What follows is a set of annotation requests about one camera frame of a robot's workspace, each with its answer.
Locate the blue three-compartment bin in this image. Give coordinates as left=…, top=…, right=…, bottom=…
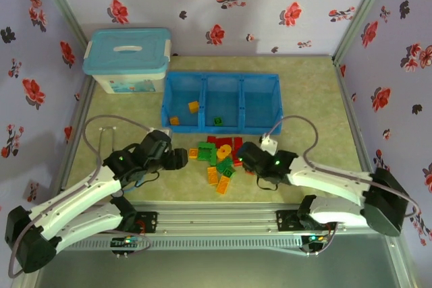
left=160, top=71, right=286, bottom=134

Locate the left control circuit board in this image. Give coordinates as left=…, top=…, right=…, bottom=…
left=110, top=236, right=142, bottom=249

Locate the control circuit board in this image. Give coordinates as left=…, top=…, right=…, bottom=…
left=301, top=233, right=331, bottom=246
left=110, top=236, right=142, bottom=249

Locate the right control circuit board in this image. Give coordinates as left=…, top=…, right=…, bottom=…
left=301, top=233, right=331, bottom=246

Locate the white storage box blue lid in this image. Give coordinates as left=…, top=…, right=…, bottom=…
left=82, top=28, right=173, bottom=95

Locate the grey metal sheet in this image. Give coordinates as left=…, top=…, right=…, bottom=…
left=32, top=233, right=408, bottom=288

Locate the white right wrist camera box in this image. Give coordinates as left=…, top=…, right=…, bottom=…
left=259, top=134, right=279, bottom=153

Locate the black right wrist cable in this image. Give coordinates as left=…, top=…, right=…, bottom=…
left=255, top=175, right=281, bottom=192

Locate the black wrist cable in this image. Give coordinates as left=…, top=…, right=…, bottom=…
left=255, top=175, right=281, bottom=192
left=123, top=170, right=161, bottom=195

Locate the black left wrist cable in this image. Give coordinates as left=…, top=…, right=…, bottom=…
left=123, top=170, right=161, bottom=195

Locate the blue ring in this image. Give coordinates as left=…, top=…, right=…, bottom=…
left=97, top=125, right=117, bottom=161

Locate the grey right arm cable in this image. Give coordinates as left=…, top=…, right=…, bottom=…
left=265, top=115, right=421, bottom=219

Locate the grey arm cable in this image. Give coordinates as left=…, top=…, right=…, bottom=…
left=265, top=115, right=421, bottom=219
left=7, top=115, right=157, bottom=279

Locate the grey left arm cable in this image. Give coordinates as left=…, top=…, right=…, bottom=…
left=7, top=115, right=157, bottom=279

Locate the aluminium base extrusion rail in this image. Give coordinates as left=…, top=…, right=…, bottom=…
left=59, top=201, right=404, bottom=235

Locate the aluminium floor rail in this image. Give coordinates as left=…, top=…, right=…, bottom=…
left=52, top=74, right=99, bottom=200
left=334, top=60, right=384, bottom=206

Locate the grey slotted cable duct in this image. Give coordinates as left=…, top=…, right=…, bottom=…
left=62, top=233, right=303, bottom=252

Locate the aluminium frame post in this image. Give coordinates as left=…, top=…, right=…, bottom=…
left=332, top=0, right=396, bottom=65
left=32, top=0, right=90, bottom=46

